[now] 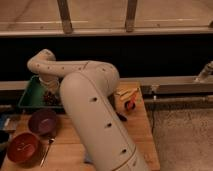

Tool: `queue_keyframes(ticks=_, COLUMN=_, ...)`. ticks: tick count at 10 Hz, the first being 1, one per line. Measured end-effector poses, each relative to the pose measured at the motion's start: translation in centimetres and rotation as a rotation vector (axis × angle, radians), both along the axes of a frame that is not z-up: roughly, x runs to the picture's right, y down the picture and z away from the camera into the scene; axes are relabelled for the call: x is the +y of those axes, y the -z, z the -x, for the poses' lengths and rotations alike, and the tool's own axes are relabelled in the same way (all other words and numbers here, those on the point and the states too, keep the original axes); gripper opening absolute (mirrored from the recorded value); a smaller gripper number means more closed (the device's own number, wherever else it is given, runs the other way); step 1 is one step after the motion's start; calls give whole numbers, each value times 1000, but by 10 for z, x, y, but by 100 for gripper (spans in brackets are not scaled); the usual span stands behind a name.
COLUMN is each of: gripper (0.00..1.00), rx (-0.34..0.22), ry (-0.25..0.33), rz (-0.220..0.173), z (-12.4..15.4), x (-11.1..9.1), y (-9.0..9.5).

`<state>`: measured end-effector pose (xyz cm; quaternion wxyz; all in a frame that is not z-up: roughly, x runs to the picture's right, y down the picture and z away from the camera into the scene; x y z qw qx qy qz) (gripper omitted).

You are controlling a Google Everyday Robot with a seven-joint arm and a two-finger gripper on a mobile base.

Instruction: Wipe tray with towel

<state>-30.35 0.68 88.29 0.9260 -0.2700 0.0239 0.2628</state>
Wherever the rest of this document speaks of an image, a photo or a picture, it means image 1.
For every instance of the red bowl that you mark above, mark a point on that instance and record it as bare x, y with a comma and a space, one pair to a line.
23, 147

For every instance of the blue object at edge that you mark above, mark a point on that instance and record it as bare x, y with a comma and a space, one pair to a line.
4, 122

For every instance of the green plastic tray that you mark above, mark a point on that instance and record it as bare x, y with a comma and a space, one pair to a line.
32, 97

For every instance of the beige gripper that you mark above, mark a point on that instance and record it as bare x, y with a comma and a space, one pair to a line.
50, 83

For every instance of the dark grape bunch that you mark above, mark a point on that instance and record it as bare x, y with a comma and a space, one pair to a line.
50, 99

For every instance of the left wooden post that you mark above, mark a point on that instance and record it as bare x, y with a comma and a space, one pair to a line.
65, 16

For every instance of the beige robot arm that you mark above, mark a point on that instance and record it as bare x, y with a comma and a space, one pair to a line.
84, 88

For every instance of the right wooden post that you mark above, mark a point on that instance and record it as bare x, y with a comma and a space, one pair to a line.
130, 15

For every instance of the orange yellow toy item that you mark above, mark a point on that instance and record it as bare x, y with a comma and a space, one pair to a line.
128, 96

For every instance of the metal spoon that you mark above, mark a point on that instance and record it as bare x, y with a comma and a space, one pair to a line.
50, 141

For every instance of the purple bowl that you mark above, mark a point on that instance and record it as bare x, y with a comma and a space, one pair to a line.
43, 121

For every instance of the blue grey towel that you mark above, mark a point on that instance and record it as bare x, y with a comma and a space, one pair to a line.
87, 159

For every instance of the metal rail bar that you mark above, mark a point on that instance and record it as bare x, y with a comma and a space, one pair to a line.
175, 85

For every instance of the wooden post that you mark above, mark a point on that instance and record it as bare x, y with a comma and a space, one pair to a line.
65, 16
130, 15

